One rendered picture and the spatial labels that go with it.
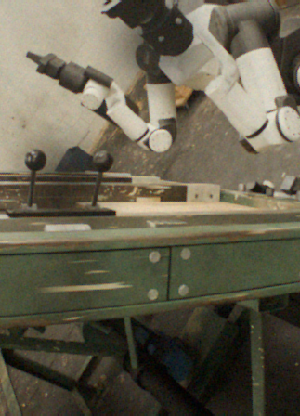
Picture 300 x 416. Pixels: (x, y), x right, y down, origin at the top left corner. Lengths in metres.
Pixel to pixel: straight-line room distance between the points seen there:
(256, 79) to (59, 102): 5.63
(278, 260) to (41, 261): 0.37
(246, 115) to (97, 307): 0.53
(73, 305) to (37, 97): 5.97
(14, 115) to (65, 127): 0.78
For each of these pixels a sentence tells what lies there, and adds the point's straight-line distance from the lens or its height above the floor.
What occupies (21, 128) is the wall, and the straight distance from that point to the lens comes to 6.37.
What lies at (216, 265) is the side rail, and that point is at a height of 1.28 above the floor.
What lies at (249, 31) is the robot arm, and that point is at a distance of 1.04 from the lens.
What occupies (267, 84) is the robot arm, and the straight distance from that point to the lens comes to 1.01.
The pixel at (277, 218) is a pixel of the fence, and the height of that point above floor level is 1.01.
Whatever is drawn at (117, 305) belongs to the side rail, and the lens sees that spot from 0.57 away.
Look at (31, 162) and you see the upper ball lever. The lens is 0.72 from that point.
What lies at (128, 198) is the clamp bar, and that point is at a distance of 1.28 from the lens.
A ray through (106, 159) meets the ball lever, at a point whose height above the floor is 1.44.
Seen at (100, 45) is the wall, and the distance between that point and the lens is 6.87.
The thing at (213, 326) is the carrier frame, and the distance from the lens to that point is 2.12.
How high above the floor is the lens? 1.66
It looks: 25 degrees down
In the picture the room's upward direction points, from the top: 55 degrees counter-clockwise
